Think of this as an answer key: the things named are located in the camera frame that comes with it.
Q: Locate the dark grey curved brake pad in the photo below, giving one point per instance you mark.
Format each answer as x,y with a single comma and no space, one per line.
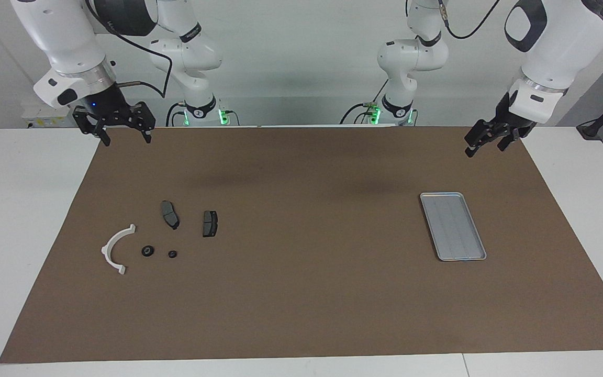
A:
168,212

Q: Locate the white semicircular bracket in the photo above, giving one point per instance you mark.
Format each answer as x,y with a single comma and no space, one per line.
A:
107,250

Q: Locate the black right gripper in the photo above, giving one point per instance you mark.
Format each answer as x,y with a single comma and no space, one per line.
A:
110,110

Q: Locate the brown table mat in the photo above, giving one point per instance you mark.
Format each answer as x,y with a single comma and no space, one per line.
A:
301,293

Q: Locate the dark grey rectangular brake pad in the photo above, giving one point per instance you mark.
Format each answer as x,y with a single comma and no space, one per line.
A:
209,223

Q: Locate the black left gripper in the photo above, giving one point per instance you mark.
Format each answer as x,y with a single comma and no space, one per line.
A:
508,124

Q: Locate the large black bearing gear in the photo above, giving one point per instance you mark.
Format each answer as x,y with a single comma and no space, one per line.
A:
147,251

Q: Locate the silver metal tray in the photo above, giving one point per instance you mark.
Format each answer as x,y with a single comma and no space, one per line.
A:
456,225

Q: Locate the white power box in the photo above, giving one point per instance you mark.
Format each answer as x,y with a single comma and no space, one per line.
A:
34,118

